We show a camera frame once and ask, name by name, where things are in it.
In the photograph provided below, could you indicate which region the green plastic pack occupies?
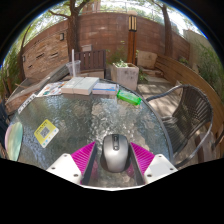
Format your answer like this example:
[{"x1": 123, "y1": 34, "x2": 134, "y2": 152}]
[{"x1": 116, "y1": 89, "x2": 143, "y2": 106}]

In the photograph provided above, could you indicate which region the curved wooden bench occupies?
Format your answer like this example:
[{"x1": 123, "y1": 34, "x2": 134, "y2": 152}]
[{"x1": 154, "y1": 54, "x2": 224, "y2": 134}]

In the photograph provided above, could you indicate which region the thin leaning tree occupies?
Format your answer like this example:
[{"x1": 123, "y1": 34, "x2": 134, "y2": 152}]
[{"x1": 17, "y1": 23, "x2": 35, "y2": 82}]

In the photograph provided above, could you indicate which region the white wall box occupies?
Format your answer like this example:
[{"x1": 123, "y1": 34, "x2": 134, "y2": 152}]
[{"x1": 81, "y1": 44, "x2": 93, "y2": 53}]

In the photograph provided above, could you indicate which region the dark wicker armchair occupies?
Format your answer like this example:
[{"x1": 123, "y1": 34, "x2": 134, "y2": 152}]
[{"x1": 145, "y1": 84, "x2": 214, "y2": 168}]

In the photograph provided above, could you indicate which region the concrete planter with plants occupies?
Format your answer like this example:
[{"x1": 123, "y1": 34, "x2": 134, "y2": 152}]
[{"x1": 110, "y1": 59, "x2": 140, "y2": 92}]

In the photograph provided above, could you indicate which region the white and blue booklet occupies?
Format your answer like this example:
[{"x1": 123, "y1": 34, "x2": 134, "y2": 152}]
[{"x1": 92, "y1": 82, "x2": 119, "y2": 97}]

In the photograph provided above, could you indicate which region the yellow square card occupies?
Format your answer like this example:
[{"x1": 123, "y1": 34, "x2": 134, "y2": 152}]
[{"x1": 33, "y1": 119, "x2": 60, "y2": 149}]

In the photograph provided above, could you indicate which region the raised stone planter bed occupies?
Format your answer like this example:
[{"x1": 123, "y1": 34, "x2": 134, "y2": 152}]
[{"x1": 4, "y1": 63, "x2": 73, "y2": 113}]

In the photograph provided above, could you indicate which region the clear plastic cup with straw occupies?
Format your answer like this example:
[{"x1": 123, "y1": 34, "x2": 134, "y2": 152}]
[{"x1": 65, "y1": 49, "x2": 82, "y2": 78}]

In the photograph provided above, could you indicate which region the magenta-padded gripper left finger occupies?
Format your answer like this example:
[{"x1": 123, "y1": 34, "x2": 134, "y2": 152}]
[{"x1": 45, "y1": 141, "x2": 98, "y2": 186}]

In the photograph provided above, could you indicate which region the white licence plate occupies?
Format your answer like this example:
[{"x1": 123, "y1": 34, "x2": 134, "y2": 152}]
[{"x1": 17, "y1": 93, "x2": 38, "y2": 115}]

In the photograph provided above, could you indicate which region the grey and black computer mouse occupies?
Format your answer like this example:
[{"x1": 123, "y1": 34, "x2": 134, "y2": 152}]
[{"x1": 100, "y1": 133, "x2": 132, "y2": 173}]

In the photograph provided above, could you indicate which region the wooden garden lamp post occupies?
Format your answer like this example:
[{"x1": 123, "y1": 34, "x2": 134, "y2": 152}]
[{"x1": 126, "y1": 13, "x2": 138, "y2": 66}]

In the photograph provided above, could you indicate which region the thick forked tree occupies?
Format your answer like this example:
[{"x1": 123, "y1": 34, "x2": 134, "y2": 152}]
[{"x1": 48, "y1": 0, "x2": 93, "y2": 61}]

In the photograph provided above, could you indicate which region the beige stone block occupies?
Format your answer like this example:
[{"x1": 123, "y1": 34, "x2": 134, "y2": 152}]
[{"x1": 137, "y1": 50, "x2": 158, "y2": 70}]

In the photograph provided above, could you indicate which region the slim straight tree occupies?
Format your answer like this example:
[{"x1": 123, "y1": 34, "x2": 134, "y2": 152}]
[{"x1": 151, "y1": 0, "x2": 174, "y2": 58}]

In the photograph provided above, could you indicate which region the dark wooden slatted chair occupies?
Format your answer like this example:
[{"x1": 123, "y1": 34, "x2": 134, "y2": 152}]
[{"x1": 73, "y1": 49, "x2": 108, "y2": 79}]

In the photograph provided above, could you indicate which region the low concrete block seat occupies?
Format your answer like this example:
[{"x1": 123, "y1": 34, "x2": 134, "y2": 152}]
[{"x1": 78, "y1": 68, "x2": 106, "y2": 80}]

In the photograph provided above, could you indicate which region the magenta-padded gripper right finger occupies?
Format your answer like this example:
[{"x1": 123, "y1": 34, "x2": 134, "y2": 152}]
[{"x1": 129, "y1": 142, "x2": 179, "y2": 186}]

